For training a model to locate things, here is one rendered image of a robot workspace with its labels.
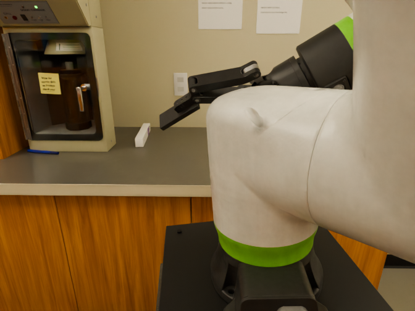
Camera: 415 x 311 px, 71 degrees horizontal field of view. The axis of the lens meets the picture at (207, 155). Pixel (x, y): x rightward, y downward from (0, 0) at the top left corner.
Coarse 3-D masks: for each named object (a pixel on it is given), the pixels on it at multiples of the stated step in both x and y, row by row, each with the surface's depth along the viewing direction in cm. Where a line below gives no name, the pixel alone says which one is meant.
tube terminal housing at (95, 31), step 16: (96, 0) 106; (96, 16) 106; (16, 32) 103; (32, 32) 103; (96, 32) 107; (96, 48) 107; (96, 64) 107; (112, 128) 124; (32, 144) 118; (48, 144) 118; (64, 144) 118; (80, 144) 118; (96, 144) 118; (112, 144) 124
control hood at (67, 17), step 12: (0, 0) 91; (12, 0) 91; (24, 0) 91; (36, 0) 91; (48, 0) 91; (60, 0) 91; (72, 0) 91; (84, 0) 96; (60, 12) 95; (72, 12) 95; (84, 12) 96; (0, 24) 100; (12, 24) 100; (24, 24) 100; (36, 24) 100; (48, 24) 99; (60, 24) 99; (72, 24) 99; (84, 24) 99
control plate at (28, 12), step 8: (0, 8) 94; (8, 8) 94; (16, 8) 94; (32, 8) 94; (40, 8) 94; (48, 8) 94; (0, 16) 97; (8, 16) 97; (16, 16) 97; (40, 16) 96; (48, 16) 96
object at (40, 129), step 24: (24, 48) 104; (48, 48) 104; (72, 48) 104; (24, 72) 107; (48, 72) 107; (72, 72) 107; (24, 96) 110; (48, 96) 110; (72, 96) 110; (96, 96) 109; (48, 120) 113; (72, 120) 113; (96, 120) 113
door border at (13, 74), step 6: (6, 36) 103; (6, 42) 103; (6, 48) 104; (12, 54) 105; (12, 60) 106; (12, 66) 106; (12, 72) 107; (12, 78) 108; (18, 78) 108; (18, 84) 109; (18, 90) 109; (18, 96) 110; (18, 102) 111; (24, 108) 112; (24, 114) 113; (24, 120) 113; (24, 132) 115; (30, 138) 116
